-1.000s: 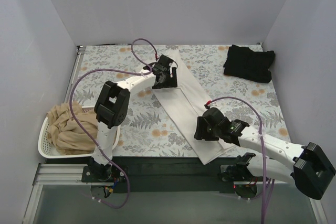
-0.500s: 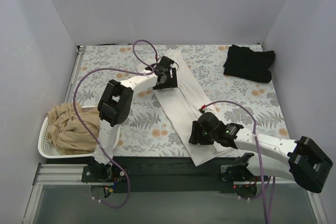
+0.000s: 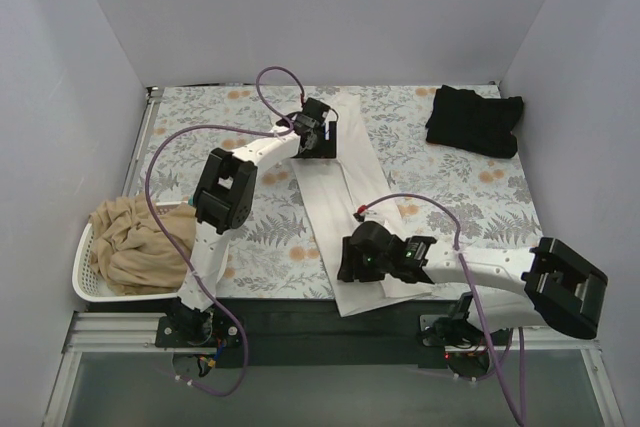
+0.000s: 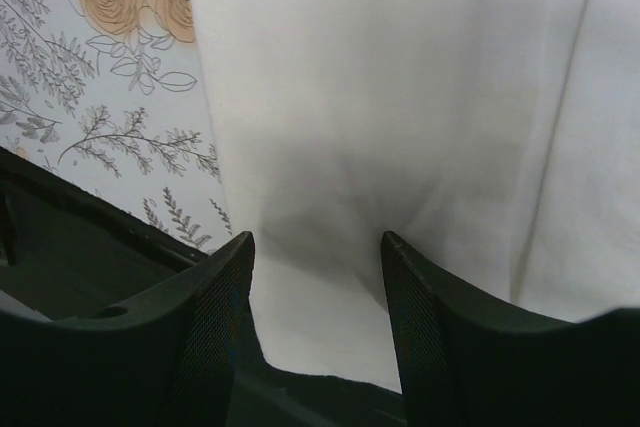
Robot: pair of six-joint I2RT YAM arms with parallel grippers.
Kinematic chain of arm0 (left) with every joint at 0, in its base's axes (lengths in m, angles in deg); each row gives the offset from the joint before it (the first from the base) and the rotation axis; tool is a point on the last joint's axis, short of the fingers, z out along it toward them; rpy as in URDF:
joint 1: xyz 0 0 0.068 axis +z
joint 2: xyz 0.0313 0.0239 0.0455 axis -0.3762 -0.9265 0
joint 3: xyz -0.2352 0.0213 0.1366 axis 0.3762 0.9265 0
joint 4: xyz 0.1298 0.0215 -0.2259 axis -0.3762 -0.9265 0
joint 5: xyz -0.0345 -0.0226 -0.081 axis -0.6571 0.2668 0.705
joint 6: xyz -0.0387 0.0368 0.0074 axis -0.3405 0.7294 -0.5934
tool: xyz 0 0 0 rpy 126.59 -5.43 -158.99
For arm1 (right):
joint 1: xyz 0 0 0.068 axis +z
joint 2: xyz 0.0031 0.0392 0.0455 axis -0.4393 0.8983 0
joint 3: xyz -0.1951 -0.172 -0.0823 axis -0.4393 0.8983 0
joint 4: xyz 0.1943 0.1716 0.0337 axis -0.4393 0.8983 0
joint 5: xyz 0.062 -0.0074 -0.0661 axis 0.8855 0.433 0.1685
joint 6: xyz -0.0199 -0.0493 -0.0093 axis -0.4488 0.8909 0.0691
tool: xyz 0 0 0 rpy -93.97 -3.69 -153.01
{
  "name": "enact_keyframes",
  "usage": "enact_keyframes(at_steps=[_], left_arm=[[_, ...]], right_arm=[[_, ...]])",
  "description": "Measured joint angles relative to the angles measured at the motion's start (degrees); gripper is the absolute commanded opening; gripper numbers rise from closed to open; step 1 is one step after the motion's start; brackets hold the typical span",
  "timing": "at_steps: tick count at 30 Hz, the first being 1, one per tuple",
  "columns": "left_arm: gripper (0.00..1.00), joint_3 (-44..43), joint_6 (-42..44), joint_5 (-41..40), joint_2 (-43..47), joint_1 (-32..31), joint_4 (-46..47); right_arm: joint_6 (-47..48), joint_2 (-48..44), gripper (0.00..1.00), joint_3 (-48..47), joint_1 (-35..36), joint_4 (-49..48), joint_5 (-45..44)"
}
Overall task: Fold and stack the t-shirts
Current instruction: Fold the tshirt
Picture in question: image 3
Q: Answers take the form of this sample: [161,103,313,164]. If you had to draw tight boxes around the white t shirt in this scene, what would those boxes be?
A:
[291,92,433,317]

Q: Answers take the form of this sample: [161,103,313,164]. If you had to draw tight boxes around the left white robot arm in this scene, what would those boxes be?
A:
[168,98,337,347]

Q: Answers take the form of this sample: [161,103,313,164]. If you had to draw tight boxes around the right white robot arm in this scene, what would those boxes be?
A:
[337,221,608,345]

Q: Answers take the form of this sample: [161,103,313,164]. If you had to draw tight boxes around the floral table cloth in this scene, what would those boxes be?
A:
[128,85,542,299]

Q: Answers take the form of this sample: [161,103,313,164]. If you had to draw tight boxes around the black folded t shirt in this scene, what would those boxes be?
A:
[425,85,524,159]

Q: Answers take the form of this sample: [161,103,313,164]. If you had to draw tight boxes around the beige t shirt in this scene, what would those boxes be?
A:
[89,194,195,296]

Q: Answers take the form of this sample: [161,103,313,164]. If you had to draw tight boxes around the white laundry basket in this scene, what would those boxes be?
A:
[72,202,185,303]

